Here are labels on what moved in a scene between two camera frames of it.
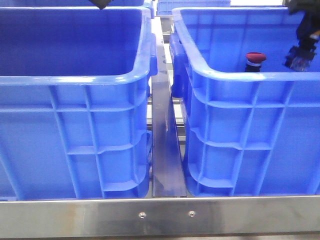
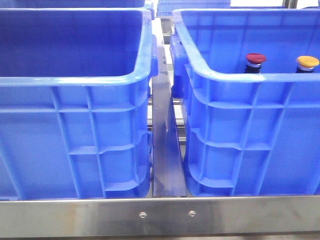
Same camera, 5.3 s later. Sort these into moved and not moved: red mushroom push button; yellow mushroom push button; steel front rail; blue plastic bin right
Moved: yellow mushroom push button
Not moved: steel front rail; blue plastic bin right; red mushroom push button
